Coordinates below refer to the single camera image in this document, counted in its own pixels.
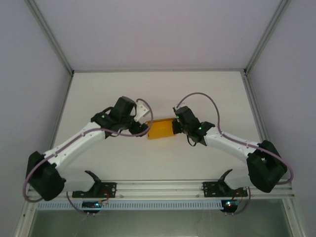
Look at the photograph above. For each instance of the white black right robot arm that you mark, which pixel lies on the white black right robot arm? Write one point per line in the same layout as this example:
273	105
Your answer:
229	145

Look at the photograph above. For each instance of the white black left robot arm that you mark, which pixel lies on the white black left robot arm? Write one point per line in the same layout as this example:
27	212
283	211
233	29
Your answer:
79	143

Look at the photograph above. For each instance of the black controller board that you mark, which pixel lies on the black controller board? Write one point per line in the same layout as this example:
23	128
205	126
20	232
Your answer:
92	205
229	205

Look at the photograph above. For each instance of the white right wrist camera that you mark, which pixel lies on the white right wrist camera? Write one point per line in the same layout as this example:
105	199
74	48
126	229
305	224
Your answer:
178	108

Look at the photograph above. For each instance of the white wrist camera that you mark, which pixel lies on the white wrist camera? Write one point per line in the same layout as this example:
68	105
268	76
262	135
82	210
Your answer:
142	109
178	108

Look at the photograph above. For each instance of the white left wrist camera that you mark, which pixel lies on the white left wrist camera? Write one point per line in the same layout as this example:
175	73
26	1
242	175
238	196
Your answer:
142	109

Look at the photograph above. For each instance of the aluminium table side rail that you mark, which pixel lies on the aluminium table side rail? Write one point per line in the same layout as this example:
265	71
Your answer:
254	103

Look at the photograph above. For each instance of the aluminium mounting rail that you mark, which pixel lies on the aluminium mounting rail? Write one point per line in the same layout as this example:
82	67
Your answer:
160	187

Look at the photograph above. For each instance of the aluminium frame post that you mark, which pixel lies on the aluminium frame post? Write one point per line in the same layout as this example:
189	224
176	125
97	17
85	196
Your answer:
266	34
49	34

